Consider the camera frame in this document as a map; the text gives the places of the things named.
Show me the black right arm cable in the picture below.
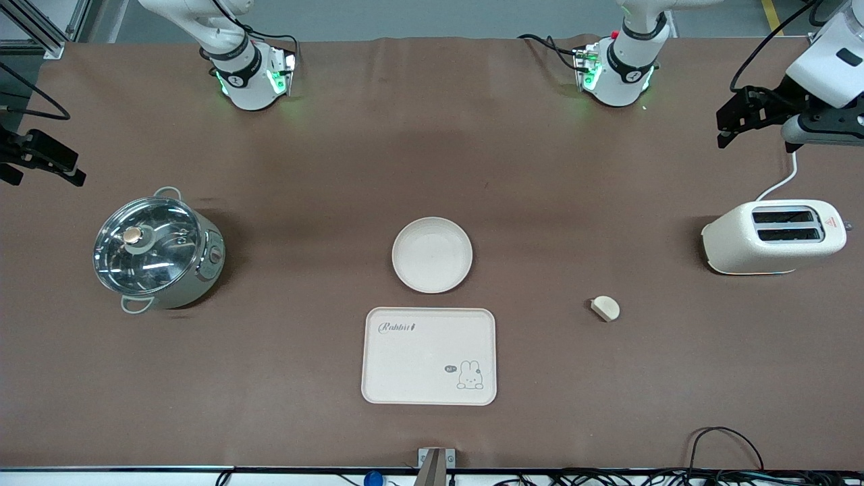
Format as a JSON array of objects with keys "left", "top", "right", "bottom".
[{"left": 213, "top": 0, "right": 301, "bottom": 56}]

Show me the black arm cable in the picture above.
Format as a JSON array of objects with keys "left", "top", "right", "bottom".
[
  {"left": 729, "top": 0, "right": 830, "bottom": 92},
  {"left": 213, "top": 0, "right": 301, "bottom": 56}
]

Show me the round cream plate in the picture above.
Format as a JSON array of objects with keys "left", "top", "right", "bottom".
[{"left": 391, "top": 217, "right": 473, "bottom": 294}]

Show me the cream rabbit print tray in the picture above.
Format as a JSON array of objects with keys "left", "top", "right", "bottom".
[{"left": 361, "top": 307, "right": 497, "bottom": 406}]

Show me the black tangled cable bundle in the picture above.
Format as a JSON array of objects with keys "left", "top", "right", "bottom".
[{"left": 493, "top": 468, "right": 864, "bottom": 486}]

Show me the left arm base control box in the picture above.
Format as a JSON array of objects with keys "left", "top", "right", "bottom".
[{"left": 573, "top": 43, "right": 603, "bottom": 92}]

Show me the white toaster power cable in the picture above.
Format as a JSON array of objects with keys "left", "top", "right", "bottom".
[{"left": 755, "top": 150, "right": 799, "bottom": 202}]

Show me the black base cable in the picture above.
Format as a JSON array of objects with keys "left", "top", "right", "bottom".
[{"left": 518, "top": 34, "right": 595, "bottom": 72}]

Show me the pale green electric pot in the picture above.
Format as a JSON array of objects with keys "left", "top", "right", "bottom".
[{"left": 94, "top": 187, "right": 226, "bottom": 315}]

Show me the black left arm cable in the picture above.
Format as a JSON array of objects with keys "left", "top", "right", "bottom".
[{"left": 729, "top": 0, "right": 830, "bottom": 92}]

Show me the aluminium frame profile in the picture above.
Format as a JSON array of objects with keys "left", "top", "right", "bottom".
[{"left": 0, "top": 0, "right": 92, "bottom": 60}]

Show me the black thin cable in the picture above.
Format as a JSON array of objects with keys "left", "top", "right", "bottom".
[{"left": 0, "top": 63, "right": 72, "bottom": 122}]

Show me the cream two-slot toaster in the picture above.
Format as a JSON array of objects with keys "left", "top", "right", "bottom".
[{"left": 701, "top": 199, "right": 848, "bottom": 275}]

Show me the right arm base control box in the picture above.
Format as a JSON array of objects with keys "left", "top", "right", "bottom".
[{"left": 266, "top": 51, "right": 298, "bottom": 97}]

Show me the grey metal camera bracket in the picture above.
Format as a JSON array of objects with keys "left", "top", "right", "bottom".
[{"left": 413, "top": 448, "right": 456, "bottom": 486}]

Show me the brown table mat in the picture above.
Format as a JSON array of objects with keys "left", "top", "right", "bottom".
[{"left": 0, "top": 35, "right": 864, "bottom": 471}]

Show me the black looped cable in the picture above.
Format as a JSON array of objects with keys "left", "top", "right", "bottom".
[{"left": 687, "top": 426, "right": 765, "bottom": 473}]

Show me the glass pot lid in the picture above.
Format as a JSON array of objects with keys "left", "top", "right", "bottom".
[{"left": 92, "top": 196, "right": 203, "bottom": 295}]

